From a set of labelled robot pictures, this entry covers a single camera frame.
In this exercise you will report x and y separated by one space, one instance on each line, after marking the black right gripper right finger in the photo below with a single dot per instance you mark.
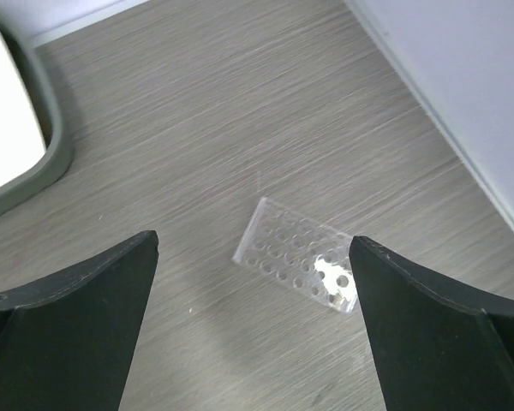
437 343

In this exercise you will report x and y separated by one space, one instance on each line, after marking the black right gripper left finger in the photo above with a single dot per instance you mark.
67 340

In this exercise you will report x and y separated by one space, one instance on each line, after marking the clear acrylic test tube rack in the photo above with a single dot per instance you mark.
299 253

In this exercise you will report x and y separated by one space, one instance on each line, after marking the dark green plastic tray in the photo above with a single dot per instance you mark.
59 147

